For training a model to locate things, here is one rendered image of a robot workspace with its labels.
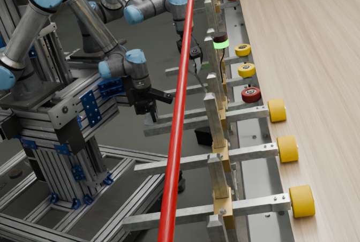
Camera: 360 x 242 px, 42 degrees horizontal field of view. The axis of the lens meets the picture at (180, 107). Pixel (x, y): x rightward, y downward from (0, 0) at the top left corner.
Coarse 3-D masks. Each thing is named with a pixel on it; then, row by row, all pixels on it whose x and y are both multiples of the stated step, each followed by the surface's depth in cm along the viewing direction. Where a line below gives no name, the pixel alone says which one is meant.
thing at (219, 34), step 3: (216, 33) 187; (219, 33) 187; (222, 33) 186; (225, 33) 185; (213, 36) 185; (216, 36) 184; (219, 36) 183; (222, 42) 184; (222, 48) 188; (225, 48) 188; (216, 51) 188; (216, 54) 189; (222, 57) 190; (222, 78) 195; (222, 81) 196
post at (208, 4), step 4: (208, 0) 229; (208, 4) 229; (208, 8) 230; (212, 8) 230; (208, 12) 231; (212, 12) 231; (208, 16) 232; (212, 16) 232; (208, 20) 233; (212, 20) 233; (208, 24) 234; (212, 24) 234; (216, 28) 237; (216, 32) 236; (220, 52) 241; (224, 72) 246
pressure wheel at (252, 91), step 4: (248, 88) 195; (252, 88) 194; (256, 88) 193; (244, 92) 193; (248, 92) 193; (252, 92) 192; (256, 92) 190; (260, 92) 192; (244, 96) 191; (248, 96) 190; (252, 96) 189; (256, 96) 190; (260, 96) 192; (244, 100) 192; (248, 100) 190; (252, 100) 190; (256, 100) 190
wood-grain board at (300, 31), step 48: (240, 0) 310; (288, 0) 287; (336, 0) 267; (288, 48) 223; (336, 48) 211; (288, 96) 183; (336, 96) 174; (336, 144) 149; (288, 192) 134; (336, 192) 130; (336, 240) 115
